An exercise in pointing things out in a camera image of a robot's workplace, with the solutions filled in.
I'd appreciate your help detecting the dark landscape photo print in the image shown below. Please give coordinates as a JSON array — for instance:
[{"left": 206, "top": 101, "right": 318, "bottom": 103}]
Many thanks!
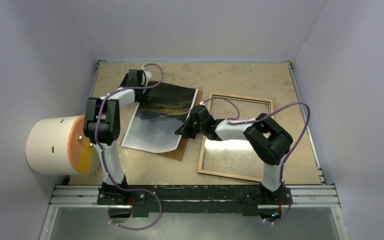
[{"left": 121, "top": 81, "right": 200, "bottom": 154}]

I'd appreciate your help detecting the wooden picture frame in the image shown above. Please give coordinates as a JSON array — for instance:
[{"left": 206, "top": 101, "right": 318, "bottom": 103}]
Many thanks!
[{"left": 197, "top": 92, "right": 274, "bottom": 183}]

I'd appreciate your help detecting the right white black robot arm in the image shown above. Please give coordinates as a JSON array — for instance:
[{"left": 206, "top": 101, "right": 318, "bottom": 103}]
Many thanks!
[{"left": 174, "top": 104, "right": 294, "bottom": 204}]

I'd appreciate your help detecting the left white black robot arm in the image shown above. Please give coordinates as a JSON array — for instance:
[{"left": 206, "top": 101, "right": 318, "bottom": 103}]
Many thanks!
[{"left": 83, "top": 67, "right": 152, "bottom": 205}]

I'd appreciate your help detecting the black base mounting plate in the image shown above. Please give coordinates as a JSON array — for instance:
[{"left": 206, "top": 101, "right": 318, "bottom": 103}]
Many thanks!
[{"left": 97, "top": 184, "right": 293, "bottom": 219}]

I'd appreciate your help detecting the white cylinder with orange lid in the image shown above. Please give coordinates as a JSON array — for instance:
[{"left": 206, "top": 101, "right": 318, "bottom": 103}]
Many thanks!
[{"left": 25, "top": 115, "right": 100, "bottom": 176}]

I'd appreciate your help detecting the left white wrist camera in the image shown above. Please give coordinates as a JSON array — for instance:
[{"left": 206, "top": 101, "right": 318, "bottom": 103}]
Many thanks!
[{"left": 140, "top": 65, "right": 152, "bottom": 87}]

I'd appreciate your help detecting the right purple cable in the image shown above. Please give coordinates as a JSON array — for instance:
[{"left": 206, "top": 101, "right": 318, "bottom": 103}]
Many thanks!
[{"left": 199, "top": 96, "right": 311, "bottom": 226}]

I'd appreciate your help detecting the aluminium rail frame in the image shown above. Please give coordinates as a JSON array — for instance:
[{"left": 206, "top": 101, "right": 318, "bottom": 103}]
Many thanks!
[{"left": 40, "top": 61, "right": 348, "bottom": 240}]

